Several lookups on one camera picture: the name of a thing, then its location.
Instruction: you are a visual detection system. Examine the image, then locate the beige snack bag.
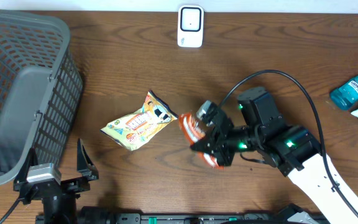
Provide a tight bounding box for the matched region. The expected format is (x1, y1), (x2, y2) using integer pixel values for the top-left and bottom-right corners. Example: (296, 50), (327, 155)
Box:
(100, 90), (178, 151)

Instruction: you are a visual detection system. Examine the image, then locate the white barcode scanner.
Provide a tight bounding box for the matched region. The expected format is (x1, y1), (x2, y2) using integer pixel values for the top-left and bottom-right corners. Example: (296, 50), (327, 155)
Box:
(177, 5), (204, 48)

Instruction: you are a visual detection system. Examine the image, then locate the grey plastic shopping basket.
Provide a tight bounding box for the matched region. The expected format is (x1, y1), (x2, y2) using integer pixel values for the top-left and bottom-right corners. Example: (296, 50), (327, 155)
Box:
(0, 9), (83, 185)

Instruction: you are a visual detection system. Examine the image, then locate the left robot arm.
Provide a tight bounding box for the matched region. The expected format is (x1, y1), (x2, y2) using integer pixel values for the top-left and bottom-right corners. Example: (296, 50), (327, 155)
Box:
(13, 139), (116, 223)

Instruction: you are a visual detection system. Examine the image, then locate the red Top chocolate bar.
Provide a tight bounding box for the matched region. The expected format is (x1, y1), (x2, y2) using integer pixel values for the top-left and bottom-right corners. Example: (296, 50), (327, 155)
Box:
(178, 113), (223, 169)

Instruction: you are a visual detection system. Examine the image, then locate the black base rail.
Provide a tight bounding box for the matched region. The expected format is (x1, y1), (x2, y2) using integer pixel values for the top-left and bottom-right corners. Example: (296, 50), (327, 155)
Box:
(35, 212), (323, 224)

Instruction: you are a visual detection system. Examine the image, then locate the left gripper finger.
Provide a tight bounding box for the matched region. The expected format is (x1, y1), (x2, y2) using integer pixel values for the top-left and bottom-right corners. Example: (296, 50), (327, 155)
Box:
(13, 148), (39, 187)
(77, 138), (99, 181)

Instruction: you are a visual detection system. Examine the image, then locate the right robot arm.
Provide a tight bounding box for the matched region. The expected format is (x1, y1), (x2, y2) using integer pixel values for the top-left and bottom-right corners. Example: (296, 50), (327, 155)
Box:
(191, 87), (358, 223)

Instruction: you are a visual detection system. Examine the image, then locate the blue Listerine mouthwash bottle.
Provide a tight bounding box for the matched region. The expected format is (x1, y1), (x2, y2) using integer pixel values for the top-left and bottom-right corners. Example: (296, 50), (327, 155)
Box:
(329, 76), (358, 110)

